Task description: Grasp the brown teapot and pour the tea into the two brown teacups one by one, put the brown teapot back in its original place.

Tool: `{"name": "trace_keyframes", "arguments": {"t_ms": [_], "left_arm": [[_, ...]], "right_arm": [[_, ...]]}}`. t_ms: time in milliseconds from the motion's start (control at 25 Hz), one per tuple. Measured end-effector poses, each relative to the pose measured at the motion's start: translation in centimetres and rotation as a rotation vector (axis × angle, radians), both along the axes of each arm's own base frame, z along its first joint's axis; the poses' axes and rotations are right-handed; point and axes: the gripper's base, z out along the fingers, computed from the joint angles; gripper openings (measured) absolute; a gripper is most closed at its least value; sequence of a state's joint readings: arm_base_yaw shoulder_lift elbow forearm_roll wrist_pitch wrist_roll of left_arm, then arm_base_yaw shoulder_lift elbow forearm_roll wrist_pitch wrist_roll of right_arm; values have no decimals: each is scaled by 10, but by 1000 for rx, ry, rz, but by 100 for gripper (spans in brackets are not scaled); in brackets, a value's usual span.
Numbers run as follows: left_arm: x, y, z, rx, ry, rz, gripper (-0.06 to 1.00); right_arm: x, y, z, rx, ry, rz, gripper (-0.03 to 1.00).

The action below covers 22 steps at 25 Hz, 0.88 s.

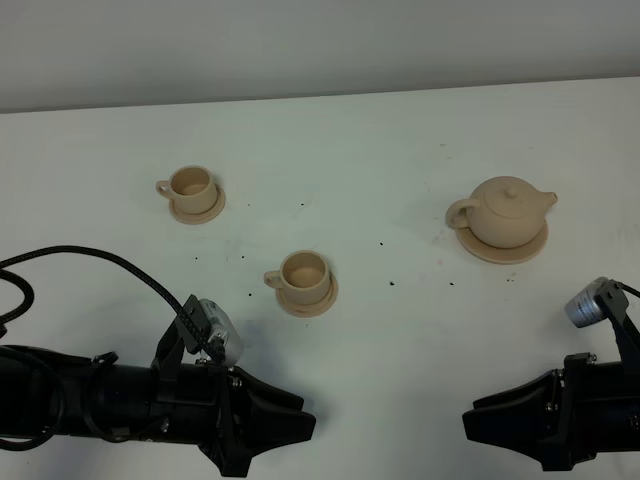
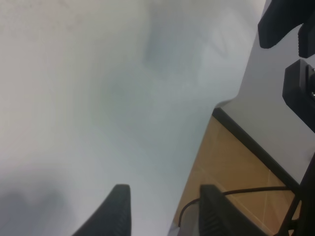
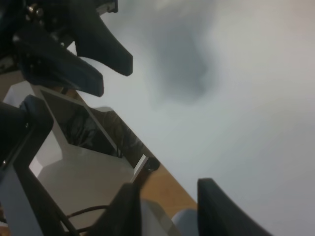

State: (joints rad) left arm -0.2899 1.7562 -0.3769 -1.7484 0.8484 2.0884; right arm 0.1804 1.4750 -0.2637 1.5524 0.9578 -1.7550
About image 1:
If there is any tan cup saucer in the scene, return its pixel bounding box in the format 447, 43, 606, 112
275, 274, 338, 318
168, 186, 226, 225

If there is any black braided left cable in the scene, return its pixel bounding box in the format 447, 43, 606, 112
0, 244, 226, 364

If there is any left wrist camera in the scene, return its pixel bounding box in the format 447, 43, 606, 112
199, 299, 243, 367

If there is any near tan teacup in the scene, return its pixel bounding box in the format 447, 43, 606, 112
263, 250, 330, 306

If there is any tan teapot saucer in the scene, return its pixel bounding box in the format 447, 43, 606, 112
456, 223, 549, 265

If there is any far tan teacup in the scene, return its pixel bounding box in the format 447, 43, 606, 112
156, 166, 218, 215

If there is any far tan cup saucer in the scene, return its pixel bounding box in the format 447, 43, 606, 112
168, 186, 226, 225

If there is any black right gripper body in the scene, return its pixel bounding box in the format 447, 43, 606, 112
462, 353, 639, 471

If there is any near tan cup saucer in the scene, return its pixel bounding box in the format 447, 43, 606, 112
275, 274, 338, 318

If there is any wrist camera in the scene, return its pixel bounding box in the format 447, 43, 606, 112
199, 299, 243, 367
565, 277, 629, 328

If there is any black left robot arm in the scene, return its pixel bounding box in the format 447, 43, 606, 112
1, 346, 316, 478

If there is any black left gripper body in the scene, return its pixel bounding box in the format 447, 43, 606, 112
149, 364, 316, 477

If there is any tan ceramic teapot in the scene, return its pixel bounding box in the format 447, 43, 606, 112
445, 176, 558, 249

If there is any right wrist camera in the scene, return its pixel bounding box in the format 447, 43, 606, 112
565, 277, 629, 328

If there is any tan teacup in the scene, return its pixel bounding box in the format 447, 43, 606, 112
156, 166, 218, 215
263, 250, 330, 306

